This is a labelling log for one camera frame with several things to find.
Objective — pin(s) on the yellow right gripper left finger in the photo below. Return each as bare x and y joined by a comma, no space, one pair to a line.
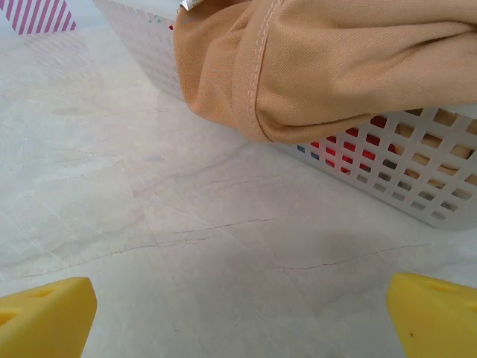
44,324

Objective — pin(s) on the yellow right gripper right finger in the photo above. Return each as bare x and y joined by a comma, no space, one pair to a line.
436,320

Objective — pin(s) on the tan printed t-shirt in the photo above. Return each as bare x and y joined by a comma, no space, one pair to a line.
335,67

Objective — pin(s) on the white plastic lattice basket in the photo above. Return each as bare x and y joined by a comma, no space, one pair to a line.
456,223

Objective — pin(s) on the red garment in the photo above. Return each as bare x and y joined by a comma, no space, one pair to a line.
373,139

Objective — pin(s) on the blue garment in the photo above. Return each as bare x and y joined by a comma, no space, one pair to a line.
314,156

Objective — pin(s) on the striped cloth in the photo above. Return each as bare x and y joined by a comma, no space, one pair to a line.
37,15

